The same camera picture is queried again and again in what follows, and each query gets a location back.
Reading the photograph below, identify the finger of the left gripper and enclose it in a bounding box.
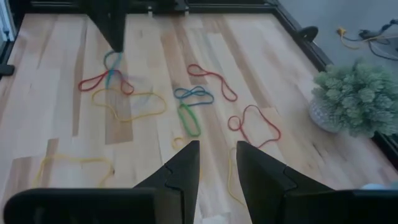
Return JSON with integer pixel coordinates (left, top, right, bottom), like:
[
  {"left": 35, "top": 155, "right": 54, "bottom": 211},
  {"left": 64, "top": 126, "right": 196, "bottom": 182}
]
[
  {"left": 107, "top": 0, "right": 130, "bottom": 52},
  {"left": 82, "top": 0, "right": 118, "bottom": 52}
]

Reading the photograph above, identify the green rubber band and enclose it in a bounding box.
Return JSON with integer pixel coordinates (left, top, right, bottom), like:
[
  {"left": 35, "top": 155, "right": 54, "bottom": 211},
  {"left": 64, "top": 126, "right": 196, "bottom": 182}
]
[{"left": 177, "top": 103, "right": 202, "bottom": 138}]

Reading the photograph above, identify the yellow rubber band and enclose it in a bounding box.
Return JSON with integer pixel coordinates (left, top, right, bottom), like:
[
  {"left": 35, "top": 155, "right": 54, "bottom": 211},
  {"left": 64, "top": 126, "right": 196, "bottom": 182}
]
[
  {"left": 91, "top": 88, "right": 168, "bottom": 123},
  {"left": 228, "top": 146, "right": 246, "bottom": 207},
  {"left": 172, "top": 136, "right": 187, "bottom": 151},
  {"left": 32, "top": 154, "right": 115, "bottom": 189}
]

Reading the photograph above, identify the yellow floor cable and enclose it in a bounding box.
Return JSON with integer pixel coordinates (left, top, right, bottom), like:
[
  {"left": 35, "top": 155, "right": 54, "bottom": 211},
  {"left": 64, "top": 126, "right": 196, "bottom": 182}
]
[{"left": 337, "top": 27, "right": 398, "bottom": 50}]

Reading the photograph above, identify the red rubber band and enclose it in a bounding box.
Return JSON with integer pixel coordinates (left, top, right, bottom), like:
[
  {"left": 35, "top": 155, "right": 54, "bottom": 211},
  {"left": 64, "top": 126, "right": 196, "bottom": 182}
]
[
  {"left": 228, "top": 105, "right": 282, "bottom": 149},
  {"left": 187, "top": 63, "right": 239, "bottom": 103},
  {"left": 77, "top": 68, "right": 135, "bottom": 96}
]

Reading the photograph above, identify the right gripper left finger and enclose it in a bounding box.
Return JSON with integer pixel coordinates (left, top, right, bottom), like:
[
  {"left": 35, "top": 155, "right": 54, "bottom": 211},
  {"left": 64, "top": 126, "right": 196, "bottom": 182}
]
[{"left": 3, "top": 140, "right": 200, "bottom": 224}]

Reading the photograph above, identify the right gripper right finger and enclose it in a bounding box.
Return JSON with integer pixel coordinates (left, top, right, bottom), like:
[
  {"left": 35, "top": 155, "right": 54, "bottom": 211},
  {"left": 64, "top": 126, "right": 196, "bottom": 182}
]
[{"left": 236, "top": 141, "right": 398, "bottom": 224}]

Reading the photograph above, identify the green succulent in patterned pot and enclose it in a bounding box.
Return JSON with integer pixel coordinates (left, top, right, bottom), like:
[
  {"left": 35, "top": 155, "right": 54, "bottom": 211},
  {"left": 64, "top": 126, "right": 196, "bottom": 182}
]
[{"left": 308, "top": 57, "right": 398, "bottom": 139}]

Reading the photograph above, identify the blue rubber band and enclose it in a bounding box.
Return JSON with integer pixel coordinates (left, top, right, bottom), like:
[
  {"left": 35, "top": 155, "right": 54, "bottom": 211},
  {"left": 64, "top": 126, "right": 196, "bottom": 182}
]
[
  {"left": 173, "top": 85, "right": 215, "bottom": 107},
  {"left": 103, "top": 50, "right": 124, "bottom": 90}
]

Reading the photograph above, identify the dark floor cable bundle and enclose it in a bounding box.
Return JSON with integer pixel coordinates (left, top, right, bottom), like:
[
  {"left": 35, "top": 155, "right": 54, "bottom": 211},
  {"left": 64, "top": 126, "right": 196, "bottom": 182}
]
[{"left": 357, "top": 18, "right": 398, "bottom": 62}]

